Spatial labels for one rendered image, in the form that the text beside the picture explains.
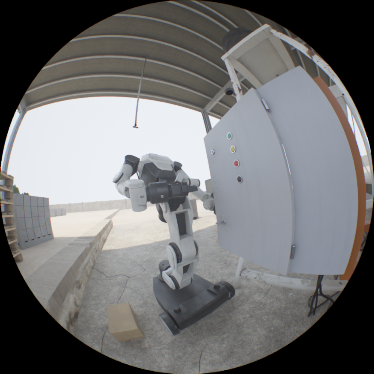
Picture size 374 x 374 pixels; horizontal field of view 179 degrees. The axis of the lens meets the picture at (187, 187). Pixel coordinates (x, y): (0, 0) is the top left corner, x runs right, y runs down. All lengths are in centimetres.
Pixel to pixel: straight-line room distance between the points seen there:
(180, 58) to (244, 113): 413
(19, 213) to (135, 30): 462
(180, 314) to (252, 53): 254
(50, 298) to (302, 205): 138
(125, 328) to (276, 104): 130
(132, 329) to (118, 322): 12
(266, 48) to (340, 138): 169
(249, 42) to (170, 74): 337
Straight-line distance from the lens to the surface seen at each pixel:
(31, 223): 283
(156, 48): 433
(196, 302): 97
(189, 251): 74
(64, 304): 130
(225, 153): 51
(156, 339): 106
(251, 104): 44
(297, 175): 36
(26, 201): 278
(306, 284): 103
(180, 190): 47
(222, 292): 102
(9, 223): 206
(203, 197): 83
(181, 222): 73
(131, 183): 47
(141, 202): 47
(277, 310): 115
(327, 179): 36
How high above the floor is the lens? 93
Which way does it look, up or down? 6 degrees up
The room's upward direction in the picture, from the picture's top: 8 degrees counter-clockwise
